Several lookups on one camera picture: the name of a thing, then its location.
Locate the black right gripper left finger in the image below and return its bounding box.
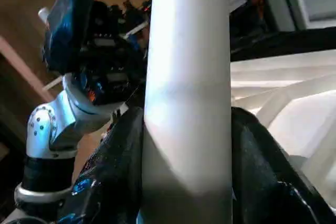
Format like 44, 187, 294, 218
55, 106, 145, 224

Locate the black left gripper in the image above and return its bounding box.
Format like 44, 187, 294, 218
78, 0, 151, 105

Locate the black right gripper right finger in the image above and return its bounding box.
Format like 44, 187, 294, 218
231, 106, 336, 224

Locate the white plastic table top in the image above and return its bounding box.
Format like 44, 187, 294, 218
230, 50, 336, 210

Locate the white plastic table leg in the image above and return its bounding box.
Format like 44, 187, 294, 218
138, 0, 233, 224

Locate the orange wooden beam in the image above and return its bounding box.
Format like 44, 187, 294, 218
0, 35, 55, 104

